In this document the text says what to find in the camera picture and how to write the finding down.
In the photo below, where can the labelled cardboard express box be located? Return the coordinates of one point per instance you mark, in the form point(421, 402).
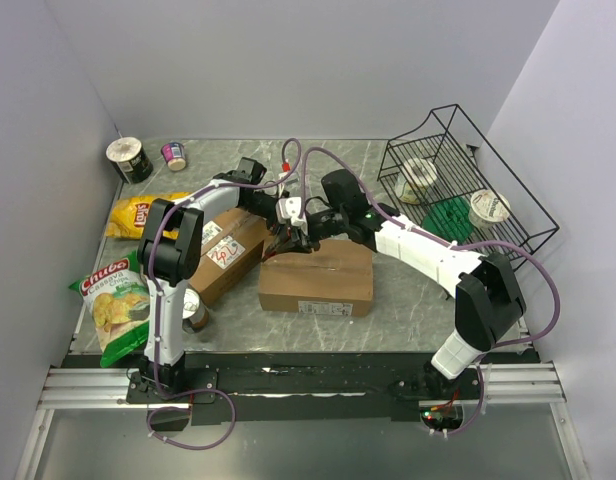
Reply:
point(232, 246)

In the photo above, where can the plain taped cardboard box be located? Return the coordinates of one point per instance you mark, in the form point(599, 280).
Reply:
point(336, 280)

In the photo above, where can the black paper cup white lid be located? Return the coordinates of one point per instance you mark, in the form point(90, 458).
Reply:
point(129, 159)

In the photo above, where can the white Chobani yogurt cup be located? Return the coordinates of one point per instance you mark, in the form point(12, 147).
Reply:
point(488, 208)

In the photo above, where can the purple yogurt cup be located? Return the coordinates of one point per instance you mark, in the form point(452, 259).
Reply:
point(174, 156)

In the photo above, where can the metal tin can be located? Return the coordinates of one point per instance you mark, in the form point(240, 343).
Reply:
point(195, 316)

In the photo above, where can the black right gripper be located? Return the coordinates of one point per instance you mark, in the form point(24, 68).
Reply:
point(315, 245)

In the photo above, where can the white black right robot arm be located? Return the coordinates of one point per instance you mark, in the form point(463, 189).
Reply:
point(488, 298)

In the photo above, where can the green Chuba chips bag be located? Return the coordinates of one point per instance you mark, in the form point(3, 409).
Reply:
point(118, 300)

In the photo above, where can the black wire basket rack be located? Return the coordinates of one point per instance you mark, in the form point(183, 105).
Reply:
point(466, 161)

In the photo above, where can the aluminium rail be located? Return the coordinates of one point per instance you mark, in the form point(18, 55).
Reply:
point(85, 389)

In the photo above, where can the red black box cutter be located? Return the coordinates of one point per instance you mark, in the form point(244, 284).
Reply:
point(287, 239)

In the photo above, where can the yellow Lays chips bag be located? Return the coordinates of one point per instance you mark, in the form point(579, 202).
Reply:
point(129, 215)

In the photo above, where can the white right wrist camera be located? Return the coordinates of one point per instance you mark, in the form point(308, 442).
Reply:
point(289, 211)

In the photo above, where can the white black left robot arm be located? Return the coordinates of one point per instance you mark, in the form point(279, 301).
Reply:
point(170, 250)

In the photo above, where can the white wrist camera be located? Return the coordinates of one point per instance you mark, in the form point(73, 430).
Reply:
point(289, 211)
point(287, 180)

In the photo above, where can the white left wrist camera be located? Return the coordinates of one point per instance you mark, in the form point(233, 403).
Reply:
point(287, 180)

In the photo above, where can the white tape roll cup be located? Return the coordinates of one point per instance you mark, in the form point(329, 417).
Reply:
point(415, 178)

